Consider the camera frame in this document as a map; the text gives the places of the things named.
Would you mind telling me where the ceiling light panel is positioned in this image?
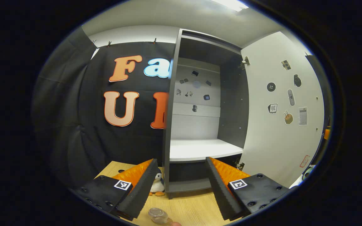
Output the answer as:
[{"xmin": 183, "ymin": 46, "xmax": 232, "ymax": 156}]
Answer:
[{"xmin": 211, "ymin": 0, "xmax": 249, "ymax": 12}]

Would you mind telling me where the white cabinet shelf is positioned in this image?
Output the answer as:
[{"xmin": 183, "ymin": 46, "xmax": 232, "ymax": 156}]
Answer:
[{"xmin": 169, "ymin": 139, "xmax": 244, "ymax": 162}]

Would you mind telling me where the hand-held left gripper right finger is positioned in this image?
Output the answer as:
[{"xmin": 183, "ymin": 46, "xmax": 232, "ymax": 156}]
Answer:
[{"xmin": 206, "ymin": 157, "xmax": 291, "ymax": 222}]

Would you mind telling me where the teal round object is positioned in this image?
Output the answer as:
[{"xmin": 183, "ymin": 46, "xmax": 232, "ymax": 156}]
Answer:
[{"xmin": 302, "ymin": 165, "xmax": 316, "ymax": 181}]

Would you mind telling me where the round brown coaster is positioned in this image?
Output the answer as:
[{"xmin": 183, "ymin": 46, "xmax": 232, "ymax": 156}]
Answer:
[{"xmin": 152, "ymin": 217, "xmax": 176, "ymax": 226}]

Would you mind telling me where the black backdrop cloth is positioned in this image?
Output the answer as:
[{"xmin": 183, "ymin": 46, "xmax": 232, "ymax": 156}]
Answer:
[{"xmin": 32, "ymin": 27, "xmax": 331, "ymax": 189}]

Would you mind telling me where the penguin plush toy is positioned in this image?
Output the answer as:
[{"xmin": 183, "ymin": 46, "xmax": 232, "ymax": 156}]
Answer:
[{"xmin": 149, "ymin": 173, "xmax": 166, "ymax": 197}]

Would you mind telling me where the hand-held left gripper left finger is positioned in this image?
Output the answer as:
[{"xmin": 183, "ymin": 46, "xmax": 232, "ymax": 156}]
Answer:
[{"xmin": 71, "ymin": 159, "xmax": 159, "ymax": 221}]

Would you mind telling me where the clear plastic bottle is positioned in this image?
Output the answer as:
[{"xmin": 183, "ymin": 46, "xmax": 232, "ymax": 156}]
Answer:
[{"xmin": 147, "ymin": 207, "xmax": 173, "ymax": 226}]

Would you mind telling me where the grey cabinet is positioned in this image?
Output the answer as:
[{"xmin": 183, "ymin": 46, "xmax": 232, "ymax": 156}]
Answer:
[{"xmin": 162, "ymin": 29, "xmax": 250, "ymax": 200}]

